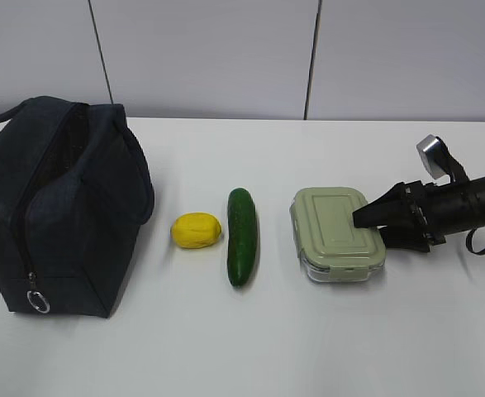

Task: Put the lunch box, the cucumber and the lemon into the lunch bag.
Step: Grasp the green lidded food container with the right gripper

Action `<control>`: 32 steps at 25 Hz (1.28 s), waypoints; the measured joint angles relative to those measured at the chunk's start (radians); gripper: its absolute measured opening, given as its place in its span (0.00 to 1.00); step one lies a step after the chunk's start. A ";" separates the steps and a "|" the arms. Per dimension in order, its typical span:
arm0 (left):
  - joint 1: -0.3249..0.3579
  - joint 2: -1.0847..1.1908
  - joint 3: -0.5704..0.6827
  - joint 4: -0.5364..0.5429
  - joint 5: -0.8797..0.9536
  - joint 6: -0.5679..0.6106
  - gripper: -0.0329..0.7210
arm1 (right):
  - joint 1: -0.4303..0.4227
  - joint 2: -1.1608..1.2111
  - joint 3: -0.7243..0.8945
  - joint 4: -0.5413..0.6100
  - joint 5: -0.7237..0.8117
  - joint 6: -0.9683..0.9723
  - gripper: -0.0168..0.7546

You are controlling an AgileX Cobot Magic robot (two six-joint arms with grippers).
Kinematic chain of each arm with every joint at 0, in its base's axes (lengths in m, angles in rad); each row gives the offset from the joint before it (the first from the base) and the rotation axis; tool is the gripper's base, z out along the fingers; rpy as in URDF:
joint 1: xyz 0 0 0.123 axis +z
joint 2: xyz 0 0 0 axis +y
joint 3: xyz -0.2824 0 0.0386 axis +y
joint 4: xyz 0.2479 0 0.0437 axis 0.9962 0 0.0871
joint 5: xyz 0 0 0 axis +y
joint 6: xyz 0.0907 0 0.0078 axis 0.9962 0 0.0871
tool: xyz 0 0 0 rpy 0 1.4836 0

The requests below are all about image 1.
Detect yellow lemon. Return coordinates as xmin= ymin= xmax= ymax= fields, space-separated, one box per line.
xmin=170 ymin=213 xmax=222 ymax=249

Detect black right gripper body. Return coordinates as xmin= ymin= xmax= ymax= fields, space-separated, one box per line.
xmin=403 ymin=180 xmax=449 ymax=253

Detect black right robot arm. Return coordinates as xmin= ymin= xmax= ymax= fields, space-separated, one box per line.
xmin=353 ymin=177 xmax=485 ymax=256

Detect dark navy fabric lunch bag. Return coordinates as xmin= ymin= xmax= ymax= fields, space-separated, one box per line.
xmin=0 ymin=96 xmax=155 ymax=318

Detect green lidded glass food container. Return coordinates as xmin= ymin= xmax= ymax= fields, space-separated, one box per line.
xmin=289 ymin=187 xmax=386 ymax=283

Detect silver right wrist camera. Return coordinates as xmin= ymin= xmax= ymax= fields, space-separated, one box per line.
xmin=416 ymin=135 xmax=451 ymax=179

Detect green cucumber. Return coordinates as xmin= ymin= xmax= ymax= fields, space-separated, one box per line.
xmin=226 ymin=188 xmax=259 ymax=288

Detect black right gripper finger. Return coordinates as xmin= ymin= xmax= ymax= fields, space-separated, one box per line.
xmin=353 ymin=182 xmax=411 ymax=228
xmin=378 ymin=226 xmax=429 ymax=253

